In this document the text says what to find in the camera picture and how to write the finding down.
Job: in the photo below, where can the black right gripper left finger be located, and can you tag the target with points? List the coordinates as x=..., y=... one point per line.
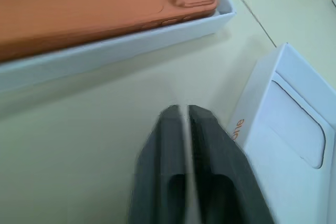
x=157, y=155

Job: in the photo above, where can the orange smartphone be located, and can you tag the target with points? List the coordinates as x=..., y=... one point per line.
x=92, y=6

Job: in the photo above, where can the white iPhone box base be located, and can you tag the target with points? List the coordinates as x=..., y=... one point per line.
x=105, y=51

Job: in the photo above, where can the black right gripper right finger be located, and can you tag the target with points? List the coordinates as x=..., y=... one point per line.
x=220, y=166

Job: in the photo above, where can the white iPhone box lid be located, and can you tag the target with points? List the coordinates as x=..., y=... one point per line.
x=288, y=119

